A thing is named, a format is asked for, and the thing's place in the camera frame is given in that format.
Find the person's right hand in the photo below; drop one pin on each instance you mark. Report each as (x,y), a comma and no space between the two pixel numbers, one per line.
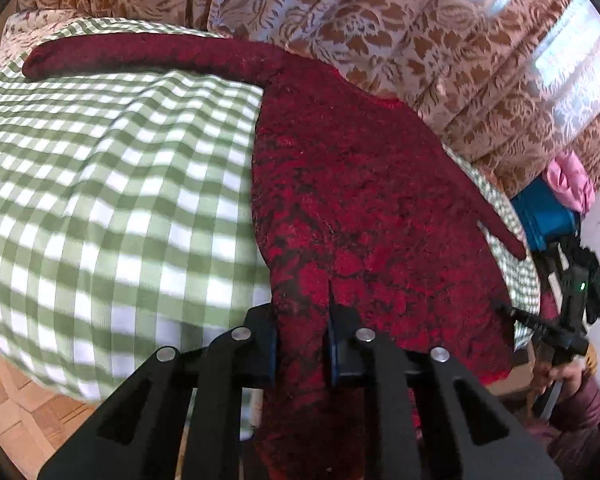
(567,377)

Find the green white checked cloth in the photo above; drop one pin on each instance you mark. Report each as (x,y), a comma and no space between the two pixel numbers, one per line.
(105,185)

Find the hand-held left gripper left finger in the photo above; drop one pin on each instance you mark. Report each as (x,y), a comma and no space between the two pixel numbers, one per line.
(260,355)

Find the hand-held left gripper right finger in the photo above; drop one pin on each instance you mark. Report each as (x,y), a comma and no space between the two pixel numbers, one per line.
(337,350)

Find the pink cloth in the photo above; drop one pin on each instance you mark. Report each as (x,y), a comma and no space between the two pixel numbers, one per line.
(570,180)

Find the brown floral curtain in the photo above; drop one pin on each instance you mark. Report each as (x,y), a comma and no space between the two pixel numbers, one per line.
(405,25)

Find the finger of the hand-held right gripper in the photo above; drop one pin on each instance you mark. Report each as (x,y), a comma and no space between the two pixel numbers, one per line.
(522,317)

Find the white floral cloth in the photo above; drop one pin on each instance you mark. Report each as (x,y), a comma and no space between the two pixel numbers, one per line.
(30,27)

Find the blue bag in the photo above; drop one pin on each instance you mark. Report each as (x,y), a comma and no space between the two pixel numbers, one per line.
(545,220)

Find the red black patterned sweater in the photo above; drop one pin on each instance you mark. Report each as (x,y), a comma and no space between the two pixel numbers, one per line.
(355,185)

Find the person's right forearm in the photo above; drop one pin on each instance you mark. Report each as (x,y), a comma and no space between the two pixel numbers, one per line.
(585,415)

